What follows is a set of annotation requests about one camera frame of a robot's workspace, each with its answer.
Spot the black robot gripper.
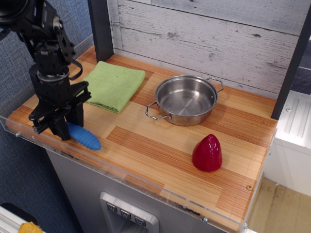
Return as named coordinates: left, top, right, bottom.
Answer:
left=29, top=70, right=91, bottom=141

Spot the blue handled metal fork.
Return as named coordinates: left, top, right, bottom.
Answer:
left=67, top=122, right=101, bottom=150

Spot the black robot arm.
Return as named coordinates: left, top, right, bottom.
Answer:
left=0, top=0, right=91, bottom=140

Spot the green folded cloth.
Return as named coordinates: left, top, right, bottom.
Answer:
left=84, top=61, right=146, bottom=113

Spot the clear acrylic table guard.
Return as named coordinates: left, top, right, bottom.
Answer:
left=0, top=33, right=277, bottom=233

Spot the grey toy fridge cabinet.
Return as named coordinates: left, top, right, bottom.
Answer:
left=45, top=148, right=234, bottom=233

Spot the silver dispenser button panel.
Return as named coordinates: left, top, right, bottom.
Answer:
left=100, top=192, right=160, bottom=233

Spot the yellow black object bottom left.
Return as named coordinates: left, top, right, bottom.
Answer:
left=0, top=203, right=44, bottom=233

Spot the stainless steel pot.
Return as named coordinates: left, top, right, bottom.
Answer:
left=145, top=75, right=225, bottom=126

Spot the red plastic strawberry toy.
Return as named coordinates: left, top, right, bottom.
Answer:
left=192, top=134, right=223, bottom=172

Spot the white toy sink unit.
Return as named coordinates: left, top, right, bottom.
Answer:
left=263, top=91, right=311, bottom=196

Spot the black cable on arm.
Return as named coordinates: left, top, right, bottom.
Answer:
left=68, top=59, right=84, bottom=81

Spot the dark left frame post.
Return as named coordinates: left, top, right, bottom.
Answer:
left=87, top=0, right=114, bottom=62

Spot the dark frame post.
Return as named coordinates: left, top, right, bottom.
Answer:
left=87, top=0, right=114, bottom=62
left=271, top=6, right=311, bottom=120

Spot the dark right frame post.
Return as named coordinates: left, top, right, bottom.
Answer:
left=271, top=6, right=311, bottom=120

